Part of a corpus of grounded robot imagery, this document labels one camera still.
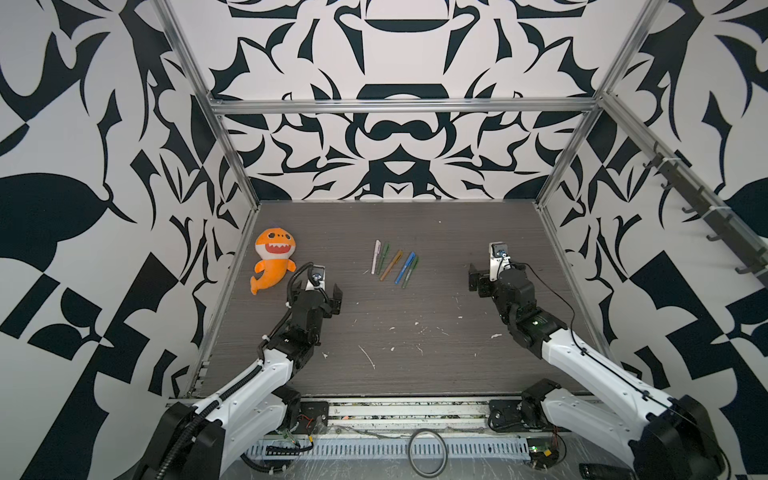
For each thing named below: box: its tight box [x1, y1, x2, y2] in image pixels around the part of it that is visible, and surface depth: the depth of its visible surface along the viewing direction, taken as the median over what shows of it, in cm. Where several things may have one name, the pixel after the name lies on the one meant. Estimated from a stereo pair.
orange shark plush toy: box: [250, 228, 296, 295], surface depth 99 cm
